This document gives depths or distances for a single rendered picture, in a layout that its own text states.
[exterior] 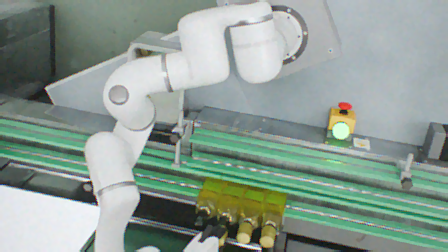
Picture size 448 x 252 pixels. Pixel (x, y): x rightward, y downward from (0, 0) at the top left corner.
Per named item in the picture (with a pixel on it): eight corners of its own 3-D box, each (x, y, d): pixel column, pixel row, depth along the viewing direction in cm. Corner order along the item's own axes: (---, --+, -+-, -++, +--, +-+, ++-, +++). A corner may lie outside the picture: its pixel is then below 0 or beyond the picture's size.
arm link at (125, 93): (175, 65, 122) (115, 76, 124) (160, 42, 109) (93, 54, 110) (182, 122, 119) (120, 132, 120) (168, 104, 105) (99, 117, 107)
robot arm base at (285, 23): (240, 16, 138) (225, 25, 124) (282, -9, 133) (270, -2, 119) (269, 67, 141) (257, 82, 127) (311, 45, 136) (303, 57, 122)
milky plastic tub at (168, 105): (135, 105, 166) (124, 114, 158) (138, 35, 157) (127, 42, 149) (188, 115, 163) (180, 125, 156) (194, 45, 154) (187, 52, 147)
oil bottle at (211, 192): (210, 180, 156) (192, 218, 137) (212, 163, 154) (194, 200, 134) (228, 184, 155) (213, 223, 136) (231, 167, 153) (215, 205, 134)
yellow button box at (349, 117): (326, 127, 156) (326, 137, 150) (331, 104, 153) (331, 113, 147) (350, 132, 155) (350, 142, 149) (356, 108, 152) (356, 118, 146)
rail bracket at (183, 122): (178, 153, 154) (165, 173, 143) (183, 101, 148) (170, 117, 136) (188, 155, 154) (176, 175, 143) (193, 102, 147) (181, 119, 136)
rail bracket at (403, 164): (392, 164, 143) (397, 188, 131) (399, 140, 140) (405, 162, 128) (407, 167, 143) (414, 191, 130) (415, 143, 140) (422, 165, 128)
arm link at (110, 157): (164, 164, 105) (180, 176, 120) (134, 72, 111) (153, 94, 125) (89, 193, 106) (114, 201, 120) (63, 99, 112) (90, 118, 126)
